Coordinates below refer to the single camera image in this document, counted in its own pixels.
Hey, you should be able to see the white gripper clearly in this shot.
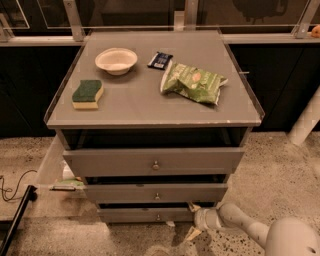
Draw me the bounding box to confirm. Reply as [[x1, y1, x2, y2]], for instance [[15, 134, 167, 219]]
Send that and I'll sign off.
[[185, 202, 223, 241]]

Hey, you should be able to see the grey bottom drawer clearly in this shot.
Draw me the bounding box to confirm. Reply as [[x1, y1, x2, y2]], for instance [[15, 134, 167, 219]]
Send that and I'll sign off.
[[97, 208, 193, 223]]

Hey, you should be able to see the grey drawer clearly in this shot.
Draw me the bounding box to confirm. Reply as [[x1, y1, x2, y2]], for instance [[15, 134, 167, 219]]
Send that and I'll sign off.
[[63, 147, 244, 177], [97, 208, 193, 223], [84, 183, 227, 203]]

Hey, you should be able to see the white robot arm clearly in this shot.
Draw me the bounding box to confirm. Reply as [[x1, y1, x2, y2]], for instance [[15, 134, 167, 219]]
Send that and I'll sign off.
[[186, 203, 320, 256]]

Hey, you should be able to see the grey top drawer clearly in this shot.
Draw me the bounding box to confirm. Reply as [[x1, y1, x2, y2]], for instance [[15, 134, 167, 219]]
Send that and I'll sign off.
[[63, 147, 244, 177]]

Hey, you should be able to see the grey middle drawer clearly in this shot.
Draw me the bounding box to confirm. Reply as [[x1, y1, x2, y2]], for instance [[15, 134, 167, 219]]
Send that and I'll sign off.
[[84, 183, 227, 203]]

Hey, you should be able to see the grey drawer cabinet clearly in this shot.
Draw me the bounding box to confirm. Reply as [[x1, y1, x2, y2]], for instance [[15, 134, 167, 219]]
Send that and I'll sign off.
[[45, 31, 264, 211]]

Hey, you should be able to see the green chip bag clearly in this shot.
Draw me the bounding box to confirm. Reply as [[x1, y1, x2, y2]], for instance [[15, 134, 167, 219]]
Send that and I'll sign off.
[[160, 61, 228, 105]]

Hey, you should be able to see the green yellow sponge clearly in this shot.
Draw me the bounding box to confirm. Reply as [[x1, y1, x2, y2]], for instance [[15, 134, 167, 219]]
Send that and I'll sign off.
[[72, 80, 104, 109]]

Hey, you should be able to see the dark blue snack packet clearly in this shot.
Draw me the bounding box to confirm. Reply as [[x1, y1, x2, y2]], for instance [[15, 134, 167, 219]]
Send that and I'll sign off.
[[147, 52, 172, 70]]

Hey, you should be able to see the black metal bar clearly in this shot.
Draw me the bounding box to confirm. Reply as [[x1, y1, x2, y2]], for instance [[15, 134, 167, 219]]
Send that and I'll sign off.
[[0, 185, 37, 256]]

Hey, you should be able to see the white paper bowl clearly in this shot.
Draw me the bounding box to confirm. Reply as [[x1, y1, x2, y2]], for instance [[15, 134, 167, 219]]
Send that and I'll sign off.
[[95, 48, 138, 76]]

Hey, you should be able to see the orange fruit on ledge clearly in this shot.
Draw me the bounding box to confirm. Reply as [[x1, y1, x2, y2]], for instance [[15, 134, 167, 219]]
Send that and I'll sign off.
[[311, 25, 320, 38]]

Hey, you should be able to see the metal window railing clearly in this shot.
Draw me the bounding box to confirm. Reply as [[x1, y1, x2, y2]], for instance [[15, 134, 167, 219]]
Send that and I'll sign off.
[[0, 0, 320, 45]]

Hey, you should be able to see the white post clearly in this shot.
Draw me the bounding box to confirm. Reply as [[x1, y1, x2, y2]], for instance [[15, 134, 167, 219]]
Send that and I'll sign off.
[[288, 86, 320, 145]]

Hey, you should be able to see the black floor cable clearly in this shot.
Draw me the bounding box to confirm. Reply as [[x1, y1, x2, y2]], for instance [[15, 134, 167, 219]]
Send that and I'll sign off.
[[0, 169, 38, 203]]

